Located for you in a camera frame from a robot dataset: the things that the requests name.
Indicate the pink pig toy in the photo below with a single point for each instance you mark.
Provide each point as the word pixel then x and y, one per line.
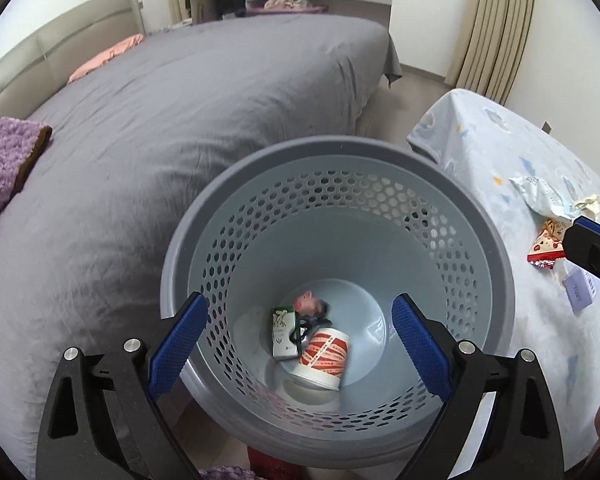
pixel 309 306

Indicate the pink pillow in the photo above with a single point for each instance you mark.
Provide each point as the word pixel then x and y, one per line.
pixel 106 56

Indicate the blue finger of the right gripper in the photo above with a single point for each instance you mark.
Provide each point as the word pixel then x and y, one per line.
pixel 587 231

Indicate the white paper ball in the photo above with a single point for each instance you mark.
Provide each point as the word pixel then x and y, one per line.
pixel 588 207

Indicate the red white paper cup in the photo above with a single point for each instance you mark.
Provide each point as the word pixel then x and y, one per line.
pixel 322 362

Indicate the white blue plastic wrapper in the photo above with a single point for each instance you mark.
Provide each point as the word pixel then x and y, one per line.
pixel 542 198

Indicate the bed with grey sheet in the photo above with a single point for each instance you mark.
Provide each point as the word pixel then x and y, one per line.
pixel 82 245

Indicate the beige curtain right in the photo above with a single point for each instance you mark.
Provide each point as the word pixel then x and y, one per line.
pixel 490 45

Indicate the wall socket plate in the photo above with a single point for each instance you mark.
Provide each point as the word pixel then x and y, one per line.
pixel 546 127

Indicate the grey perforated trash bin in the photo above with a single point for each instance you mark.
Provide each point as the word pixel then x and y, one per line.
pixel 356 222

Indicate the light blue patterned blanket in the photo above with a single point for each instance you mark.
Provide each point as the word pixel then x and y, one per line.
pixel 483 146

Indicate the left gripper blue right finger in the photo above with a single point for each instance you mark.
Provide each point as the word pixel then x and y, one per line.
pixel 430 359

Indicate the purple fluffy blanket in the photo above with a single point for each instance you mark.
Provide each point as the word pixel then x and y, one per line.
pixel 22 143

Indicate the red cream snack wrapper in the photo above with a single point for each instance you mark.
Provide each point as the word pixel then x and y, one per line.
pixel 547 248

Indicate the green white small carton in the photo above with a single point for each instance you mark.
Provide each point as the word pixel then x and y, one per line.
pixel 284 324

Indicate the pink clothes pile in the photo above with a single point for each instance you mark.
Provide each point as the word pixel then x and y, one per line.
pixel 287 5

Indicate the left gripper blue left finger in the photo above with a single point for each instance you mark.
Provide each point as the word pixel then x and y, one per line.
pixel 176 339

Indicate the beige padded headboard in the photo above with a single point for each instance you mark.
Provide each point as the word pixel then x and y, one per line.
pixel 41 64

